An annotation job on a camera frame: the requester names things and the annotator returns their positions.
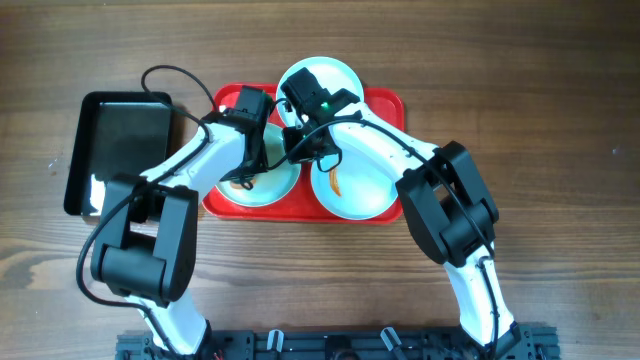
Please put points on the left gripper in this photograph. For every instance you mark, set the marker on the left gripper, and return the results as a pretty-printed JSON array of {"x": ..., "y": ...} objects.
[{"x": 245, "y": 173}]

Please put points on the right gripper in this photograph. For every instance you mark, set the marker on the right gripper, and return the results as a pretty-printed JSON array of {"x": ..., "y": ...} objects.
[{"x": 304, "y": 145}]

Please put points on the orange green scrub sponge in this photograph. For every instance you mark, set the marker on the orange green scrub sponge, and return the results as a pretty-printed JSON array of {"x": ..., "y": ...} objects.
[{"x": 243, "y": 183}]

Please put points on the light blue plate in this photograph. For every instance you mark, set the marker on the light blue plate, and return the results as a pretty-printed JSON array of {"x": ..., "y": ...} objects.
[
  {"x": 268, "y": 187},
  {"x": 355, "y": 189},
  {"x": 331, "y": 74}
]

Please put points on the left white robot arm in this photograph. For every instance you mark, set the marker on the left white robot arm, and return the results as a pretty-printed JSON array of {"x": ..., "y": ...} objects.
[{"x": 144, "y": 248}]

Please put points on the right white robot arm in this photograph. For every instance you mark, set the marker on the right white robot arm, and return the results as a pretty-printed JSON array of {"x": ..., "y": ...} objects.
[{"x": 449, "y": 211}]

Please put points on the red plastic serving tray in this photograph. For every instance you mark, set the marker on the red plastic serving tray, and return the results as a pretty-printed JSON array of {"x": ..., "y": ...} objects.
[{"x": 299, "y": 205}]

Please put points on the black water tray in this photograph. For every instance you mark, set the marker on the black water tray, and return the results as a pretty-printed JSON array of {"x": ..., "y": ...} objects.
[{"x": 117, "y": 132}]

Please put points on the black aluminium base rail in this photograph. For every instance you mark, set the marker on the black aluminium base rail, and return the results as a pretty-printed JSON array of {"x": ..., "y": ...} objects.
[{"x": 523, "y": 341}]

